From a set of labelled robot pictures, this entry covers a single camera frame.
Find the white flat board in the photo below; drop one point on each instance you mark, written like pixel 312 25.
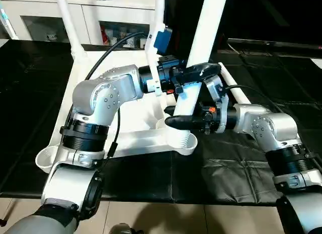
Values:
pixel 317 63

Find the white teal wrapped roll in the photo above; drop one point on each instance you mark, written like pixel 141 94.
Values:
pixel 7 22

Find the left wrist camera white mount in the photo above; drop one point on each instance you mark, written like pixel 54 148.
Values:
pixel 151 58

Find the dark rounded foot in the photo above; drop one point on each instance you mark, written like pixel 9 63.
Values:
pixel 123 229

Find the black mat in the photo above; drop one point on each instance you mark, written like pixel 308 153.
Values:
pixel 176 181

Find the white cabinet glass doors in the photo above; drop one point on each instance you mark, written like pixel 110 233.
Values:
pixel 37 12

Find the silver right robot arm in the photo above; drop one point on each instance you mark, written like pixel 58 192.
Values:
pixel 271 125

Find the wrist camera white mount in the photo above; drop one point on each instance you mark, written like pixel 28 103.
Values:
pixel 151 58
pixel 216 89

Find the silver metal rail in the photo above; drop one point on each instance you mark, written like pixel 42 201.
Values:
pixel 276 44

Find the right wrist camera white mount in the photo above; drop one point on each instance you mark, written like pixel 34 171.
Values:
pixel 216 89

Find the black box gold label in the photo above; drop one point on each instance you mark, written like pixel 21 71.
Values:
pixel 183 17

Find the black stand leg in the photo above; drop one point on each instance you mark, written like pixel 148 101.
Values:
pixel 7 212

